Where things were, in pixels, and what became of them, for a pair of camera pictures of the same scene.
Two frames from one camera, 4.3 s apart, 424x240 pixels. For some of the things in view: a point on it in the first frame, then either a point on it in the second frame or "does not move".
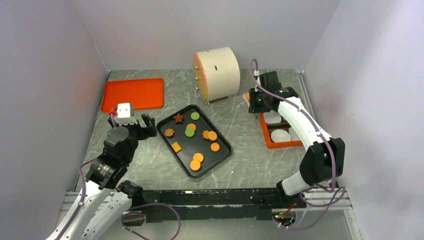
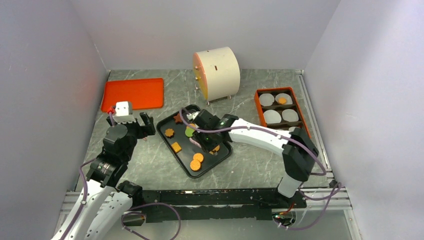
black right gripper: [253, 107] to [206, 147]
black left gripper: [145, 132] does not move
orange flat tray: [143, 93] does not move
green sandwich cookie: [189, 132] does not move
